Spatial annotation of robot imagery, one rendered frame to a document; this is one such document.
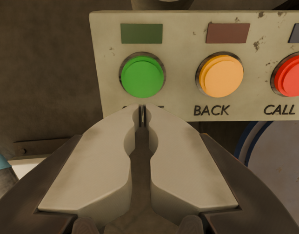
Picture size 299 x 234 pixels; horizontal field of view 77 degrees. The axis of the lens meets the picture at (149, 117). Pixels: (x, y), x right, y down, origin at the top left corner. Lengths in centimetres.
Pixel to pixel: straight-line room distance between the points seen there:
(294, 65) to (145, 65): 14
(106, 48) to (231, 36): 11
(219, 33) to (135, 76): 8
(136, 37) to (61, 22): 72
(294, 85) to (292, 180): 32
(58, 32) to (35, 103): 30
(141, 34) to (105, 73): 5
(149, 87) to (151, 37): 4
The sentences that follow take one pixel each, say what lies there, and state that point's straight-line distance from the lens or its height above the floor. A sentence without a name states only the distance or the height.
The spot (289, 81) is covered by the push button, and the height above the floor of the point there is 61.
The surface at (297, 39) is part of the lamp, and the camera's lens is 22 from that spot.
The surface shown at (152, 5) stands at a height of 49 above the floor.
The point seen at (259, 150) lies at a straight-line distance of 45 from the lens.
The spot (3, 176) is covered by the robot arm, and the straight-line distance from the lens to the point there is 59.
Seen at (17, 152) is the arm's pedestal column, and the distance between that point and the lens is 99.
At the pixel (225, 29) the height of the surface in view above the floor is 62.
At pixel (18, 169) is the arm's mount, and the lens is 81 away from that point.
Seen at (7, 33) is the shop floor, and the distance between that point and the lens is 97.
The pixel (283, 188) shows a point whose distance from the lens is 51.
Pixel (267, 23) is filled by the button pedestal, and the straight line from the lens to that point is 21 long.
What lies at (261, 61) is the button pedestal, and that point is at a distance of 21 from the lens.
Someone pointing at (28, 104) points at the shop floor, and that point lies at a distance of 93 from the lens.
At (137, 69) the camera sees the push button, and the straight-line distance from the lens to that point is 17.
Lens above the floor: 79
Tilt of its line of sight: 79 degrees down
